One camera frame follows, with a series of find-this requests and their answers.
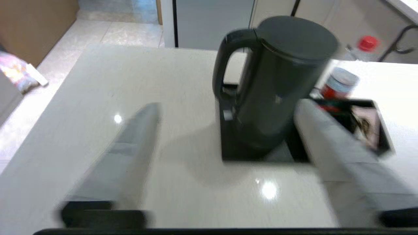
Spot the black compartment organizer box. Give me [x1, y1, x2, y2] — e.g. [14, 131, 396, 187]
[287, 98, 395, 163]

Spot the water bottle with full label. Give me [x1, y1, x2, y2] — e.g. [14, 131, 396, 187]
[320, 35, 381, 100]

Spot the black serving tray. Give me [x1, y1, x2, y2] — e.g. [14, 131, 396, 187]
[219, 83, 395, 163]

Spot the wooden door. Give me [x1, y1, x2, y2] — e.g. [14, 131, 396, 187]
[0, 0, 80, 67]

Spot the printed white plastic bag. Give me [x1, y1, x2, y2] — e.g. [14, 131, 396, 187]
[0, 52, 49, 95]

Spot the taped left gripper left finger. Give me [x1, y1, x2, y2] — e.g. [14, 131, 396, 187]
[60, 102, 161, 228]

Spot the tall white cabinet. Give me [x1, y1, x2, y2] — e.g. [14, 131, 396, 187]
[0, 70, 23, 126]

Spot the grey refrigerator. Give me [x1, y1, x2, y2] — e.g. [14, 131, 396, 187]
[171, 0, 256, 51]

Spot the black electric kettle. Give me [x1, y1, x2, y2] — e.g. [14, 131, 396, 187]
[212, 16, 339, 152]

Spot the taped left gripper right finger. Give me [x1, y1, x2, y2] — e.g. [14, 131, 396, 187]
[293, 99, 418, 228]

